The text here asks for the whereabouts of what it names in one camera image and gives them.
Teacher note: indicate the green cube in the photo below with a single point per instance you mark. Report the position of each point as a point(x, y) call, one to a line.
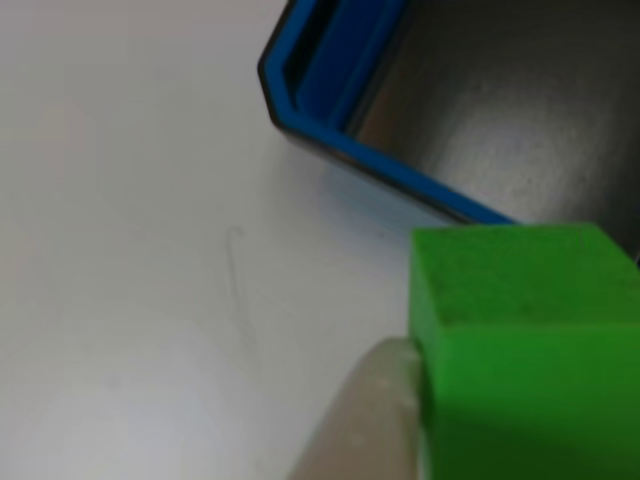
point(525, 375)

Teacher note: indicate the blue square box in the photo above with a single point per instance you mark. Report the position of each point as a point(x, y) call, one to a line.
point(345, 60)

